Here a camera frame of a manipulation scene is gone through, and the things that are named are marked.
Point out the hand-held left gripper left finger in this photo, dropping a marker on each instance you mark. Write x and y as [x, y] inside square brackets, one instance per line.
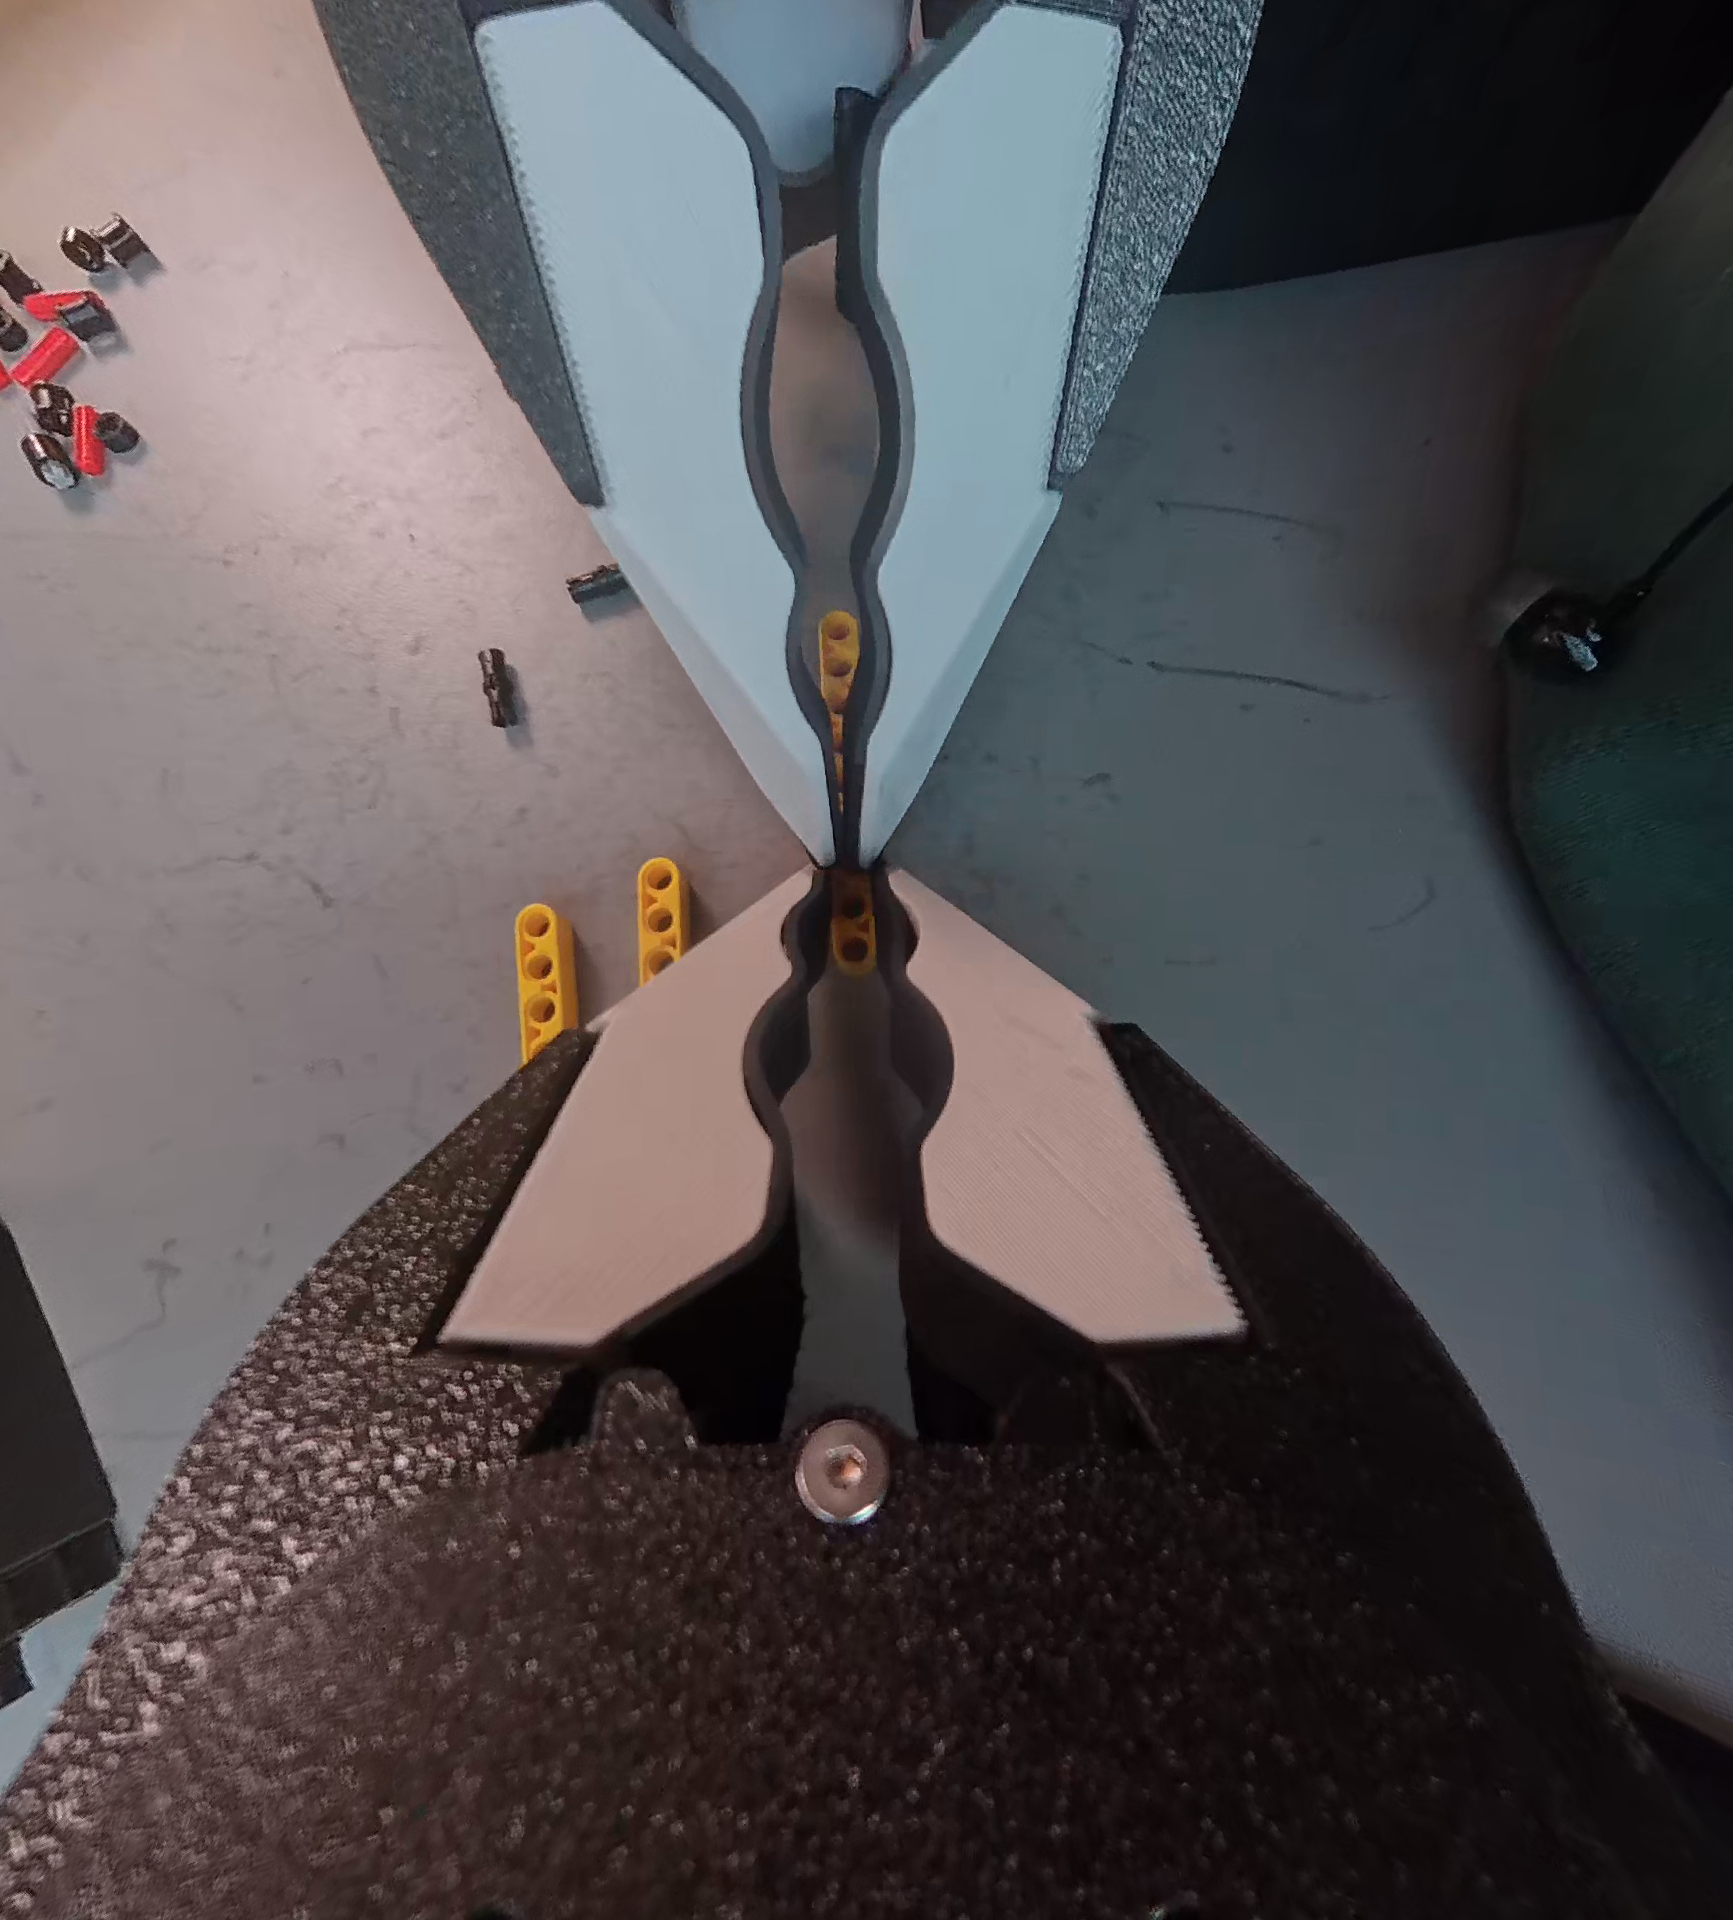
[610, 1201]

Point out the scattered black lego pins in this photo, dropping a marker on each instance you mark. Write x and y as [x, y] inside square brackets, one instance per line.
[500, 685]

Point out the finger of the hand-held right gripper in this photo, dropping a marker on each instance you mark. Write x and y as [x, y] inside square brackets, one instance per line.
[987, 302]
[641, 302]

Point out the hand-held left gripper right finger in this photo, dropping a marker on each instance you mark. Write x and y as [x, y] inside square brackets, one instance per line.
[1059, 1187]

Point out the yellow lego liftarm beam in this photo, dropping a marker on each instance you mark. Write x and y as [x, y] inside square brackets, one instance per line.
[664, 914]
[545, 976]
[854, 937]

